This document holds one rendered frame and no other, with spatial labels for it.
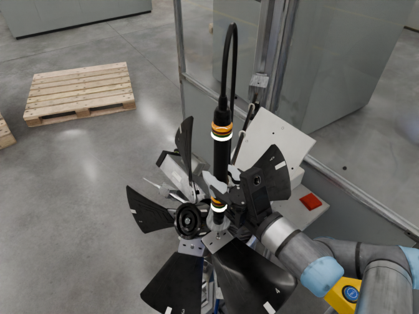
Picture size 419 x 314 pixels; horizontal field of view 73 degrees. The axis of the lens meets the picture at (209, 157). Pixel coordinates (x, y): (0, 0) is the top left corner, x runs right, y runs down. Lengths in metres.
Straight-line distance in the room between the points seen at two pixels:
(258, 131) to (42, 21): 5.40
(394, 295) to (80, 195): 2.52
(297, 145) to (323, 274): 0.58
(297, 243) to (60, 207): 2.38
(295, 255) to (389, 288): 0.15
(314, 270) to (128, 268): 1.81
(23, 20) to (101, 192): 4.06
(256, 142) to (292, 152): 0.15
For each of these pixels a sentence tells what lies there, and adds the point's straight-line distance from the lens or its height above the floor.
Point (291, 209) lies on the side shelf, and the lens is 1.46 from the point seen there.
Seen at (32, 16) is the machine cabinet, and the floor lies 0.32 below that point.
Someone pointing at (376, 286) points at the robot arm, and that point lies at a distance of 0.56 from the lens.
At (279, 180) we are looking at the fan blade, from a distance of 0.81.
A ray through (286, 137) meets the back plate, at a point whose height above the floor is 1.33.
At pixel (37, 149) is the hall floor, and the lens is 3.43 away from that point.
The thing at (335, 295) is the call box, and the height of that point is 1.06.
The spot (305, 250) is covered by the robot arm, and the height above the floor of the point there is 1.51.
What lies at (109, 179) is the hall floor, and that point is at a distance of 2.81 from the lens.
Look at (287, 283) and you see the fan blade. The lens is 0.91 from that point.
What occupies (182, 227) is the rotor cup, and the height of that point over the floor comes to 1.20.
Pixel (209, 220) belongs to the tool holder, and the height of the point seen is 1.29.
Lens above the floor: 2.01
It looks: 45 degrees down
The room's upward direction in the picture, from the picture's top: straight up
